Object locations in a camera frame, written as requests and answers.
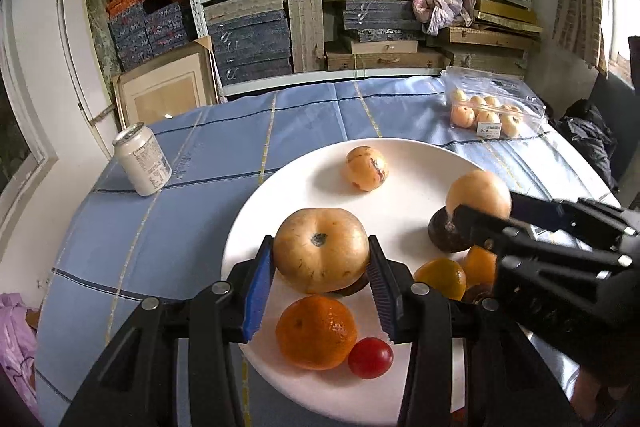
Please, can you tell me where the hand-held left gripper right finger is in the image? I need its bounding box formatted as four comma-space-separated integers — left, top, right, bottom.
366, 235, 583, 427

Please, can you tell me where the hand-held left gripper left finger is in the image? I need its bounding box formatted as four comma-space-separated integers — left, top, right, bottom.
60, 234, 277, 427

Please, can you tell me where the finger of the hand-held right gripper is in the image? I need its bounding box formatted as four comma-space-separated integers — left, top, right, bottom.
451, 205, 632, 276
509, 191, 640, 238

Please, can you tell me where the smooth tan round fruit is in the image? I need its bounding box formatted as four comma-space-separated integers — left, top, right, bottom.
445, 170, 512, 228

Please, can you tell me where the orange mandarin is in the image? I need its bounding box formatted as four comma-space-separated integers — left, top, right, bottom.
276, 294, 358, 371

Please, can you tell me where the large tan round fruit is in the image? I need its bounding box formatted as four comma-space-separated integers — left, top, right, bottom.
272, 208, 371, 294

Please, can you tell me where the white round plate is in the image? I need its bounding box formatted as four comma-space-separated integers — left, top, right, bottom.
221, 138, 513, 425

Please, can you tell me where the pale peach fruit with mark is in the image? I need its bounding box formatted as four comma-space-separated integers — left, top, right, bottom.
342, 146, 389, 192

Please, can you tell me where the pile of small yellow fruits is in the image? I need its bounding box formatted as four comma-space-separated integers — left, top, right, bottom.
450, 88, 523, 138

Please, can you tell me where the person's right hand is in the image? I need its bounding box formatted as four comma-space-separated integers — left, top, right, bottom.
567, 364, 621, 423

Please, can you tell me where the small orange citrus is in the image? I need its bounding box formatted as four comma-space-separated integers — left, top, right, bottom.
460, 245, 499, 290

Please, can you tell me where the large dark round fruit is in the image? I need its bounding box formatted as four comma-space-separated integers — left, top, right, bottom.
427, 206, 476, 254

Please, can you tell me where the small yellow-orange citrus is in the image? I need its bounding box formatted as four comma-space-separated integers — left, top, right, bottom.
413, 258, 467, 301

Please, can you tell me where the red cherry tomato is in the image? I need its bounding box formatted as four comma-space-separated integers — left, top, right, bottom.
347, 337, 394, 379

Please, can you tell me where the black bag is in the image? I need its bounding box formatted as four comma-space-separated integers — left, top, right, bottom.
550, 99, 621, 192

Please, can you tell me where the blue checked tablecloth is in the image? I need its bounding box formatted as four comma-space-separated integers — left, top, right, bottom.
35, 74, 623, 427

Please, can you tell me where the dark chair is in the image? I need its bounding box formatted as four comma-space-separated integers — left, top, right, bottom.
590, 72, 640, 188

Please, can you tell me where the clear plastic clamshell box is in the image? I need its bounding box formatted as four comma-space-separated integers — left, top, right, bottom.
440, 66, 547, 140

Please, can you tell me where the white drink can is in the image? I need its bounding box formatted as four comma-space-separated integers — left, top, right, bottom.
112, 122, 172, 196

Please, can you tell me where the stack of tan woven boxes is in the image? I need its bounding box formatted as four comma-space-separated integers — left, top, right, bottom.
325, 0, 543, 78

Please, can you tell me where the pink cloth bag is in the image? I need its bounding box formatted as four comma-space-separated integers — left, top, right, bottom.
404, 0, 478, 35

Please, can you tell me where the stack of dark blue boxes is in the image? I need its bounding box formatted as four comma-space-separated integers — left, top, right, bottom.
107, 2, 193, 72
205, 9, 293, 85

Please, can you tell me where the purple plastic bag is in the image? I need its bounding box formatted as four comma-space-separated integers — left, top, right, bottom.
0, 292, 41, 423

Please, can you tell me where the stack of dark grey boxes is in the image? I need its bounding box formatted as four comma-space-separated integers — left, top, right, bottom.
342, 0, 426, 42

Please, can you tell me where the upright grey wooden box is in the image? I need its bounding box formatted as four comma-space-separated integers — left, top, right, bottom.
287, 0, 326, 74

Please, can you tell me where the cardboard picture frame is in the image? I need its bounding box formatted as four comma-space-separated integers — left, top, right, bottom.
112, 36, 221, 130

